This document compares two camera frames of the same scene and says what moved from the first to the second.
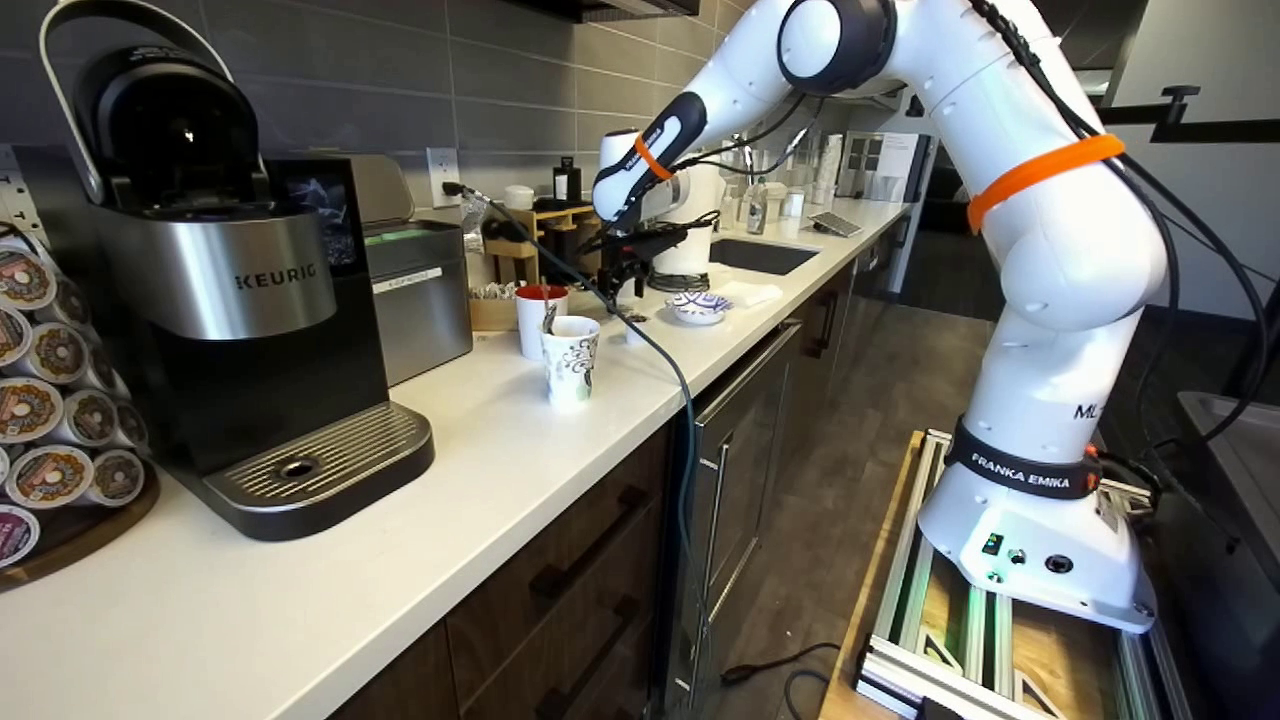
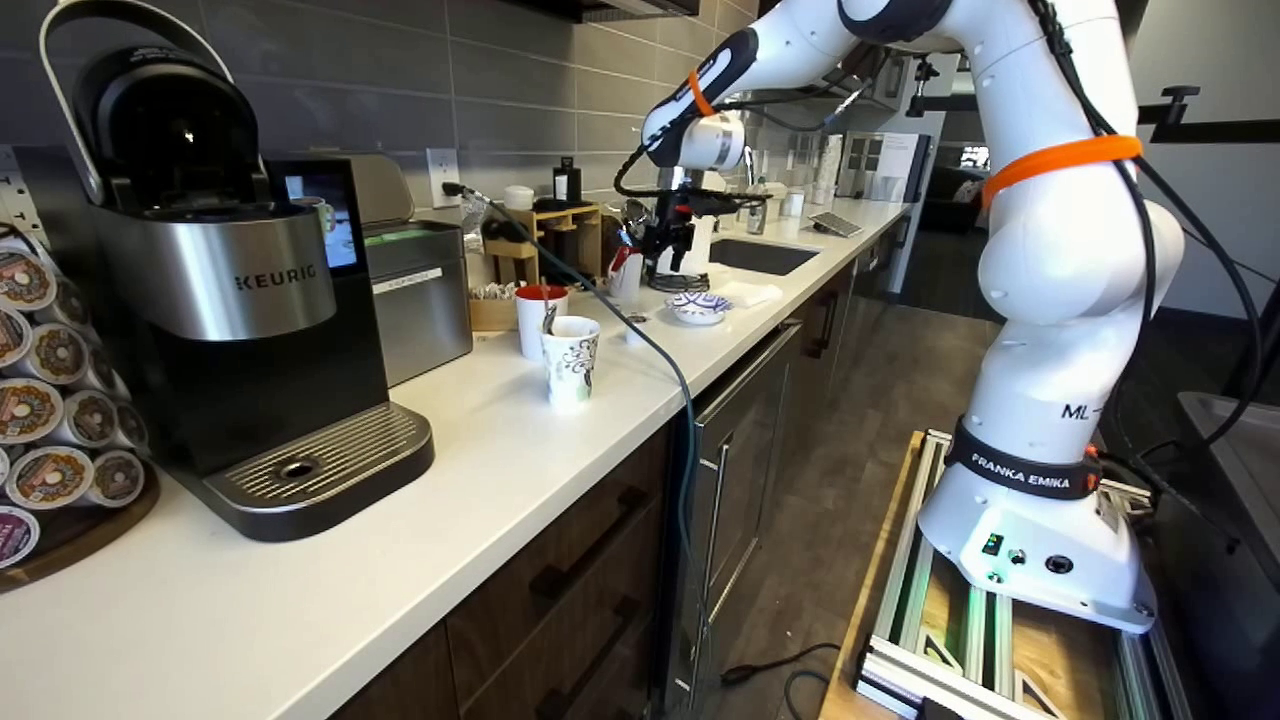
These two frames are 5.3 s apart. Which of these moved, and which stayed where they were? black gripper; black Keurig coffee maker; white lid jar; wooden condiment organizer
Moved: black gripper
Stayed: wooden condiment organizer; white lid jar; black Keurig coffee maker
